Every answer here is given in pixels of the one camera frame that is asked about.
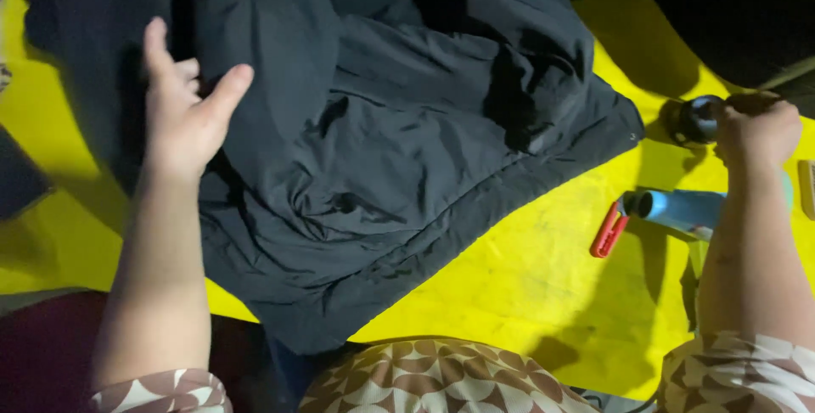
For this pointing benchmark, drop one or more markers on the person's left hand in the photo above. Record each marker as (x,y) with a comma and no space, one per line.
(178,126)

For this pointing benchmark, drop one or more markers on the person's right hand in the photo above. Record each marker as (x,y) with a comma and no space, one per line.
(759,134)

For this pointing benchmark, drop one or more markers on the person's right fingers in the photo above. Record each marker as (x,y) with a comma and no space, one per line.
(732,121)

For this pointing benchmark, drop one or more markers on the black round handheld device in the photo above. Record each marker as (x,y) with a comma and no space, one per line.
(694,119)

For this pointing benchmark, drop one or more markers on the beige brush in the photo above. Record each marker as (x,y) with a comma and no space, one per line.
(807,189)

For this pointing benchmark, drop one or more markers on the blue bottle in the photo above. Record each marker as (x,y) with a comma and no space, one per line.
(678,209)

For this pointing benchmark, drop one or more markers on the black fabric item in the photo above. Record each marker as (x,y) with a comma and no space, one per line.
(732,12)

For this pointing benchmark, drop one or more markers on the red clip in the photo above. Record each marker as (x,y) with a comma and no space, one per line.
(608,229)

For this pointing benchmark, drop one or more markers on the yellow mat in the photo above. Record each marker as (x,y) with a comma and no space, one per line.
(509,285)

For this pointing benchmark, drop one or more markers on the dark grey jacket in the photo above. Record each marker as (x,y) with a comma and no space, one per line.
(395,145)

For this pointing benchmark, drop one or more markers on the brown white patterned shirt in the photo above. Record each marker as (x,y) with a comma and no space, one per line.
(446,378)

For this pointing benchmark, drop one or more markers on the dark flat object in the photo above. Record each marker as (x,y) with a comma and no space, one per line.
(20,177)

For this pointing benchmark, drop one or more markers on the maroon cushion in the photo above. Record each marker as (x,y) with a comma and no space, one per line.
(44,355)

